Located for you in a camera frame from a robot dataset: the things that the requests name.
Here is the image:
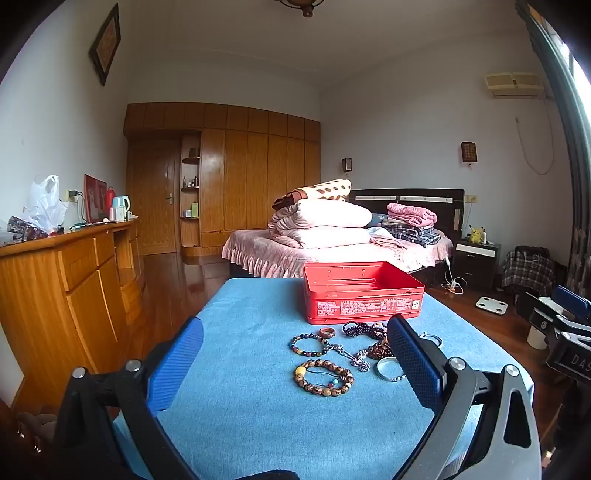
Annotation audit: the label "dark framed wall picture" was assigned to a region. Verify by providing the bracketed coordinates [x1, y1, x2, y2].
[89, 4, 122, 88]

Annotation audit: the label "dark nightstand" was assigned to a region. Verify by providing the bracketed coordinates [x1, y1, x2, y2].
[454, 240, 502, 291]

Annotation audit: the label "wooden bead bracelet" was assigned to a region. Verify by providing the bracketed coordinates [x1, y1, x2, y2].
[294, 359, 356, 398]

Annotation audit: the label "bed with pink cover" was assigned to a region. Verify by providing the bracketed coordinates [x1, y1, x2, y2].
[222, 228, 456, 283]

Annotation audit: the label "silver chain necklace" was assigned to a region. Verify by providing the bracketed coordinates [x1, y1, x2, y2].
[329, 344, 371, 373]

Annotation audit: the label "silver bangle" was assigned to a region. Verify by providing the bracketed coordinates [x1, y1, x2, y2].
[376, 356, 408, 383]

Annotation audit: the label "dark bead necklace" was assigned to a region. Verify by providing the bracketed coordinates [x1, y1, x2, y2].
[342, 322, 389, 341]

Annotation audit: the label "plaid bag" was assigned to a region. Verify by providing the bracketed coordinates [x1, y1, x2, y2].
[501, 246, 557, 296]

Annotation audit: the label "wooden door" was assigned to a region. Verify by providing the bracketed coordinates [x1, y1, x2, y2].
[130, 141, 181, 256]

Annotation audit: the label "spotted blanket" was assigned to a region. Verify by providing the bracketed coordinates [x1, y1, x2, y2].
[272, 179, 353, 212]

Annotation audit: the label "dark wooden headboard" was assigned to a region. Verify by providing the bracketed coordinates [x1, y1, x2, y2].
[348, 188, 465, 236]

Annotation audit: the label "wooden sideboard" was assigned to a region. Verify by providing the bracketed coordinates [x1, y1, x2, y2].
[0, 217, 147, 407]

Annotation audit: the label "white plastic bin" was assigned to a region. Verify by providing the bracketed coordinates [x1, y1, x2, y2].
[527, 322, 551, 350]

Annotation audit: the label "white plastic bag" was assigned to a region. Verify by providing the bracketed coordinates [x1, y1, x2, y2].
[23, 174, 69, 232]

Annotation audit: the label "multicolour bead bracelet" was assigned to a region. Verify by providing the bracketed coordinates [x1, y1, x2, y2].
[290, 332, 331, 359]

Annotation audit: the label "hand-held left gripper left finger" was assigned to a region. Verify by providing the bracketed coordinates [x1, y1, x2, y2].
[53, 316, 204, 480]

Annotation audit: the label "wall air conditioner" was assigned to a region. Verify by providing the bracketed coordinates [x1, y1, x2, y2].
[483, 71, 547, 99]

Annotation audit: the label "red tin box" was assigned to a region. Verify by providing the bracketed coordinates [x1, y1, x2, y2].
[302, 261, 426, 325]

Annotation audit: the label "floral curtain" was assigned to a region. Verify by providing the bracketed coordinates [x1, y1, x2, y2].
[566, 224, 591, 298]

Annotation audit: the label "dark floral pouch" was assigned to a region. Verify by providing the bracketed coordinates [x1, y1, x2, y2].
[6, 216, 49, 241]

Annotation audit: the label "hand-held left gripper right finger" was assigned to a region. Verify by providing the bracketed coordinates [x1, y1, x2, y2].
[387, 315, 542, 480]

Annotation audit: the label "pink folded clothes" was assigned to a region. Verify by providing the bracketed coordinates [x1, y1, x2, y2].
[386, 202, 438, 228]

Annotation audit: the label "white bathroom scale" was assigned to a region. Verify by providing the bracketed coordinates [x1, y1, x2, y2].
[475, 296, 510, 316]

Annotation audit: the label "red framed picture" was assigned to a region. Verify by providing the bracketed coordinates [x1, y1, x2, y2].
[83, 174, 109, 224]

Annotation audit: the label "plaid folded clothes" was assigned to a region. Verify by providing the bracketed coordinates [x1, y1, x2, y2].
[380, 222, 442, 246]

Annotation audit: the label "pink folded quilt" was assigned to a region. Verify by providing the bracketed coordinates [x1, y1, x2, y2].
[269, 199, 374, 230]
[270, 224, 371, 250]

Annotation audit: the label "amber bead necklace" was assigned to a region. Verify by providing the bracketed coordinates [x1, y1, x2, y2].
[366, 338, 394, 361]

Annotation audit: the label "white wall cord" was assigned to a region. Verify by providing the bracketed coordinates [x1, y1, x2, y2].
[514, 99, 556, 175]

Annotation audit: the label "wooden wardrobe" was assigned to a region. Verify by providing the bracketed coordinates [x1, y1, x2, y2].
[124, 102, 321, 260]

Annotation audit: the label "ceiling lamp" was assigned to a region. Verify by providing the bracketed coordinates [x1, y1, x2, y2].
[274, 0, 324, 18]

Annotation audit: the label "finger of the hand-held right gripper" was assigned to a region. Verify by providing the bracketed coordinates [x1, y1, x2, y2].
[516, 285, 591, 335]

